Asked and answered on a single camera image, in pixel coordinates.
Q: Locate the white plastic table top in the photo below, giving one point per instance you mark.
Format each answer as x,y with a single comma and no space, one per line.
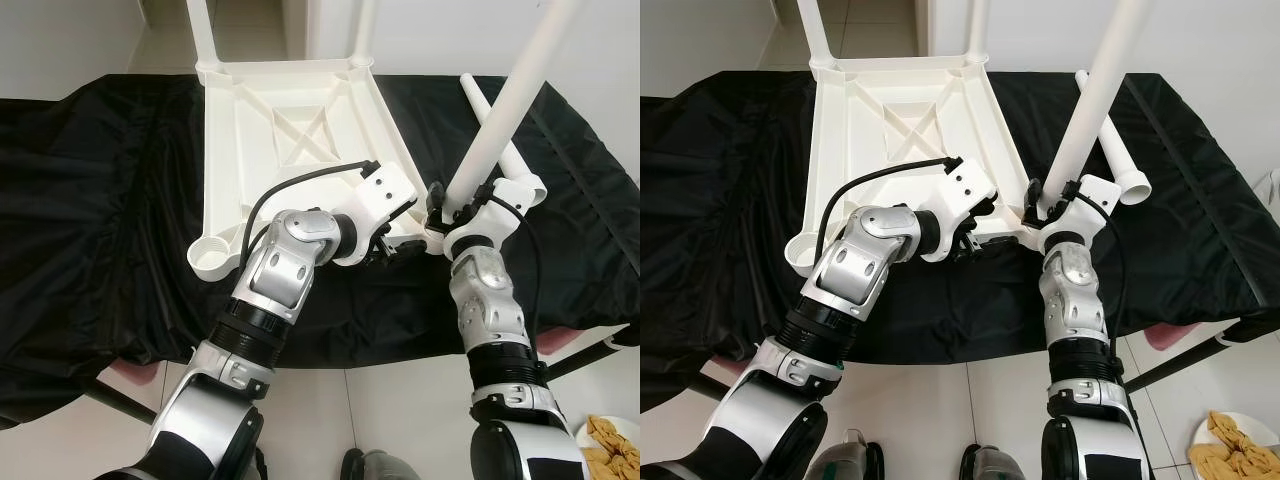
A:
240,150
840,150

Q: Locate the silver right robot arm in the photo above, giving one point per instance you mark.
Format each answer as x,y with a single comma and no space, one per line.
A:
1080,310
490,310

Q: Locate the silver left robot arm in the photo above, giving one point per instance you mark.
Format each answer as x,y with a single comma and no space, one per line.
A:
860,300
270,300

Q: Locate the grey right robot foot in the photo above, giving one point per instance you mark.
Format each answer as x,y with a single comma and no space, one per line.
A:
382,467
995,465

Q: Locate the grey robot foot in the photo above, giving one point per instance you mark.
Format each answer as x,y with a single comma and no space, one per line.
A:
382,467
850,458
995,465

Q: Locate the white plastic chair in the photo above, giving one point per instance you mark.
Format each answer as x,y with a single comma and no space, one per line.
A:
1270,185

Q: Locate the grey left robot foot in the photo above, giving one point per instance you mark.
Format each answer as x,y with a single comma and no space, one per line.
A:
850,458

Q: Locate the black table cloth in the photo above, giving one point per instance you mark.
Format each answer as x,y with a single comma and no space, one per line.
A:
80,220
720,220

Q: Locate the white round plate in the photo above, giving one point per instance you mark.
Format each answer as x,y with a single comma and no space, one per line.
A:
630,428
1200,430

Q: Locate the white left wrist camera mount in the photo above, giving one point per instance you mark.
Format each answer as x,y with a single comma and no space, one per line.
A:
970,195
385,200

